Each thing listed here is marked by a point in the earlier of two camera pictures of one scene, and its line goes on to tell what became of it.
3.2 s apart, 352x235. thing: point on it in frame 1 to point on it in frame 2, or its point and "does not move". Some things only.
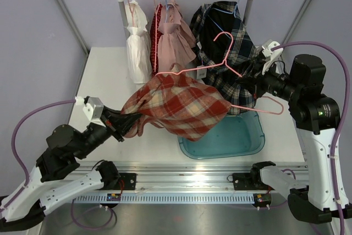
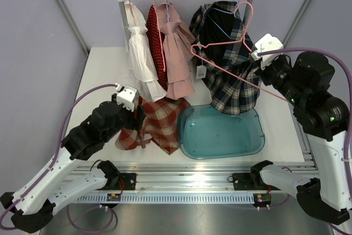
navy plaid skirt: x=224 y=49 does not move
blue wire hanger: x=234 y=14 does not move
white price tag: x=201 y=73 does not move
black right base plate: x=252 y=181 does not move
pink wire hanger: x=261 y=109 to x=243 y=40
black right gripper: x=254 y=81 to x=262 y=73
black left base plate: x=127 y=181 does not move
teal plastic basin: x=236 y=135 does not move
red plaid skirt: x=172 y=100 to x=160 y=119
